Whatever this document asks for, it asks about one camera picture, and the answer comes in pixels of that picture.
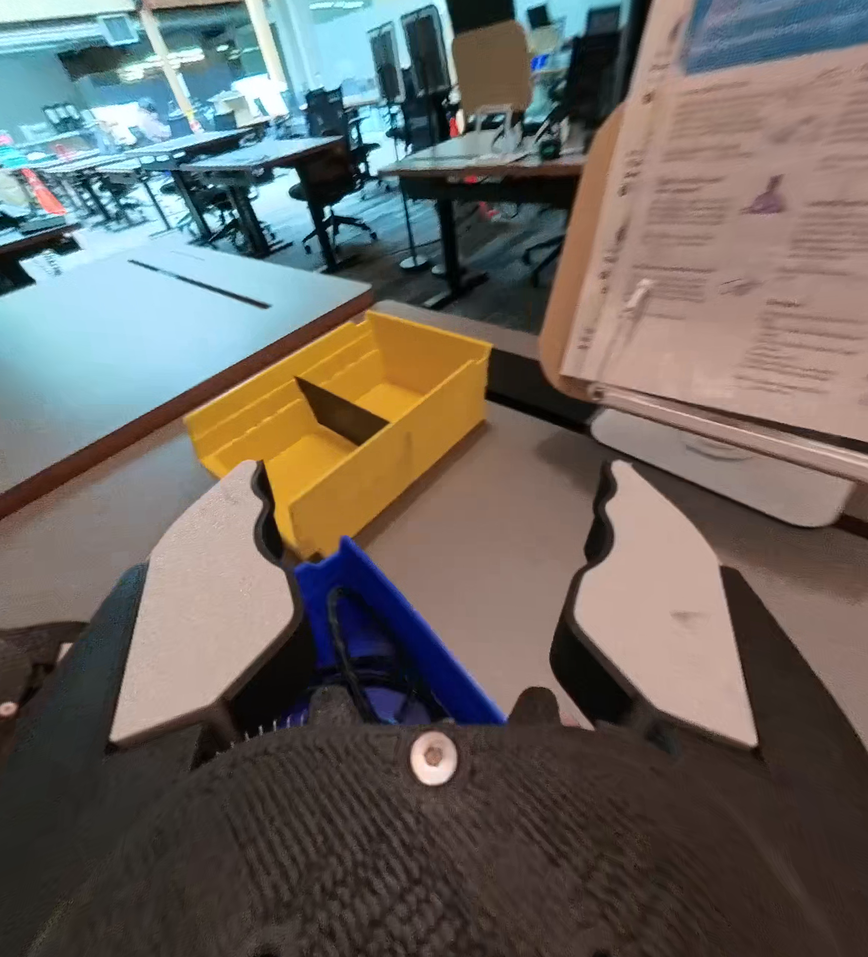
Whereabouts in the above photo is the orange traffic cone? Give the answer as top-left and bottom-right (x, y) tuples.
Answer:
(21, 168), (68, 218)

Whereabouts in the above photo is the wood-edged office desk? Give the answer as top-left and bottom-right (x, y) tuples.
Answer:
(377, 131), (584, 311)

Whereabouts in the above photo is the yellow storage bin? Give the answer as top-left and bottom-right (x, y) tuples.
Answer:
(183, 310), (495, 562)

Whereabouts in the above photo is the printed instruction sheet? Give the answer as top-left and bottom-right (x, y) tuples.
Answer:
(559, 0), (868, 457)

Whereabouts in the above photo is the blue storage bin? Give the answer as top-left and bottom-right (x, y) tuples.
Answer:
(292, 534), (510, 730)

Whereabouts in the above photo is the instruction sheet on wooden stand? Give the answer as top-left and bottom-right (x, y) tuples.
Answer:
(538, 0), (868, 528)

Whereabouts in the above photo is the thin black cable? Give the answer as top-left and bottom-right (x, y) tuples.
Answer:
(325, 585), (453, 726)

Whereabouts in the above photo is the black office chair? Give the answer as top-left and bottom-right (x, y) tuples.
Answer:
(288, 86), (378, 259)
(568, 7), (629, 128)

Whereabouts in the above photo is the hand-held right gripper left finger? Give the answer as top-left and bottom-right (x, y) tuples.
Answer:
(107, 459), (306, 750)

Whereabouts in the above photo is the neighbouring grey desk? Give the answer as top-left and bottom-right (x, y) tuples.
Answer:
(0, 239), (375, 539)

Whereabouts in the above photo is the black bin divider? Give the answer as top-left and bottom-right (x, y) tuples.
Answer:
(295, 376), (391, 447)

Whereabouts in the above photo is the wooden document stand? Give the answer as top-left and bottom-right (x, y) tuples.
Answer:
(451, 21), (533, 143)

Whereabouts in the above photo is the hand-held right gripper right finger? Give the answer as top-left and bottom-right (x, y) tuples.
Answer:
(548, 458), (761, 751)

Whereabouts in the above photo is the row of office desks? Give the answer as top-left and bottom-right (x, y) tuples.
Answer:
(0, 127), (366, 259)

